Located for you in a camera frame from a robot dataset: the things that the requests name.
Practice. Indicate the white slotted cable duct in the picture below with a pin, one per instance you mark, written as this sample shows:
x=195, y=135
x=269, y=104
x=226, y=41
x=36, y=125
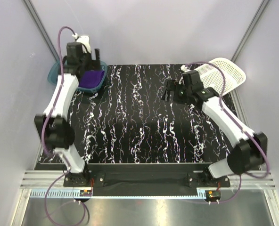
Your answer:
x=98, y=193

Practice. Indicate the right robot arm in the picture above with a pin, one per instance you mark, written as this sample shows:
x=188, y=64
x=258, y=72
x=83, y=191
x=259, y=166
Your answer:
x=248, y=148

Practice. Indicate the right aluminium frame post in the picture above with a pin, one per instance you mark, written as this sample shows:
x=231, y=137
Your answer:
x=250, y=29

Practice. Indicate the aluminium frame post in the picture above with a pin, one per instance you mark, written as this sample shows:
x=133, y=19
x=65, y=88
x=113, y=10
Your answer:
x=250, y=29
x=39, y=25

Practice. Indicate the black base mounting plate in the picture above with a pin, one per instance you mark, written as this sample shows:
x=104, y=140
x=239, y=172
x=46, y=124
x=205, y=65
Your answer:
x=152, y=177

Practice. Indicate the left small circuit board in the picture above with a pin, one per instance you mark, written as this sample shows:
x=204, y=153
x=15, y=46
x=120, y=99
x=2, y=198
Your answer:
x=86, y=193

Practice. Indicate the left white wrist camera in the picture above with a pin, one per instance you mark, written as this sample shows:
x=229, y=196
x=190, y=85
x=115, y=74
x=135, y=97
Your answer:
x=82, y=41

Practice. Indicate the purple towel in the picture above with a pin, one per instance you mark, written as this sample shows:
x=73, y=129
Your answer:
x=91, y=79

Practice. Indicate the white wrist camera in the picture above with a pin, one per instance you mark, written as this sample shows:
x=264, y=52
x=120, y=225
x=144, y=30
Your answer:
x=184, y=69
x=82, y=41

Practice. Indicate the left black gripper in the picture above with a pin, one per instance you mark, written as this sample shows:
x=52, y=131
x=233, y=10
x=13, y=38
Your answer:
x=94, y=65

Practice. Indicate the teal plastic basin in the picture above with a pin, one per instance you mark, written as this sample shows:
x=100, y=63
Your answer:
x=53, y=75

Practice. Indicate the right small circuit board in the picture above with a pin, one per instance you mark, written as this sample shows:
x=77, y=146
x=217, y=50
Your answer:
x=215, y=194

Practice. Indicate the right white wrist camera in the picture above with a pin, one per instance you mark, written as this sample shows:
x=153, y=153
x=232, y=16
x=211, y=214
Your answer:
x=184, y=69

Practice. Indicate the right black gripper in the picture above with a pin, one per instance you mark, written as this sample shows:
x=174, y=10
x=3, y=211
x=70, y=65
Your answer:
x=172, y=85

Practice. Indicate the small circuit board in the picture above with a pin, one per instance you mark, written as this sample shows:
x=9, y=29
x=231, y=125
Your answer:
x=215, y=194
x=86, y=193

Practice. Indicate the white plastic basket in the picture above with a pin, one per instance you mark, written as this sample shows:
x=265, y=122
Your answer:
x=211, y=77

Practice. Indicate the left aluminium frame post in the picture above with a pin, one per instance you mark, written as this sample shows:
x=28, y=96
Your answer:
x=39, y=25

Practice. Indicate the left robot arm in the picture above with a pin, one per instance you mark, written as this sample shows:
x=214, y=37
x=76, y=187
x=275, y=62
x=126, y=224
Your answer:
x=77, y=71

